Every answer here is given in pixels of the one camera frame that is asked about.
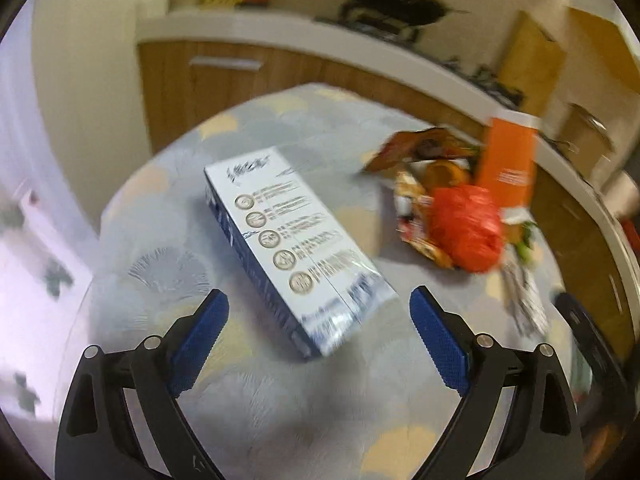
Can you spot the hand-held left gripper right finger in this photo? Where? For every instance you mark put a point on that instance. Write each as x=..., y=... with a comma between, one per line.
x=440, y=345

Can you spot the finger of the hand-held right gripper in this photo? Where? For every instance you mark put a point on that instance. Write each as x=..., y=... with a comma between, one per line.
x=592, y=340

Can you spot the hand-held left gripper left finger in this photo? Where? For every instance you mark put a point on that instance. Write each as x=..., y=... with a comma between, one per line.
x=197, y=345

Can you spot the white cup with green scraps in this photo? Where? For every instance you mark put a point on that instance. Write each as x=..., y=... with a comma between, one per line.
x=526, y=240

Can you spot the white and blue carton box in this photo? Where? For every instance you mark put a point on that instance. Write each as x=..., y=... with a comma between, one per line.
x=290, y=240

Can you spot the orange peel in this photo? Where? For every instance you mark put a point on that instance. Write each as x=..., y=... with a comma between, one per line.
x=445, y=175

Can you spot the white printed wrapper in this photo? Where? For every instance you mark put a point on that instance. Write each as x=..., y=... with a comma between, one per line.
x=525, y=295

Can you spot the red plastic bag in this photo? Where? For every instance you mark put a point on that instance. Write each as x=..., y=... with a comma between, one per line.
x=467, y=230

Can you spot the pastel scale-patterned fleece blanket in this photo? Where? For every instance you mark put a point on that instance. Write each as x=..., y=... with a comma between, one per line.
x=310, y=410

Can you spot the orange carton box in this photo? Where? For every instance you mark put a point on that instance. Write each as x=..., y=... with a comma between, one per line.
x=507, y=160

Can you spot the brown snack packet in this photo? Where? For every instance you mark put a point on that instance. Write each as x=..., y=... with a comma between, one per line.
x=405, y=147

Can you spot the wooden kitchen cabinet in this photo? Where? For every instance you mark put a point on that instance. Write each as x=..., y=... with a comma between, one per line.
x=210, y=105

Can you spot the wooden cutting board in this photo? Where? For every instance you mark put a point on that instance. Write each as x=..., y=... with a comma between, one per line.
x=532, y=65

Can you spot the black gas stove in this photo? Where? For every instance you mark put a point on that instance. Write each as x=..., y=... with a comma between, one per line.
x=382, y=27

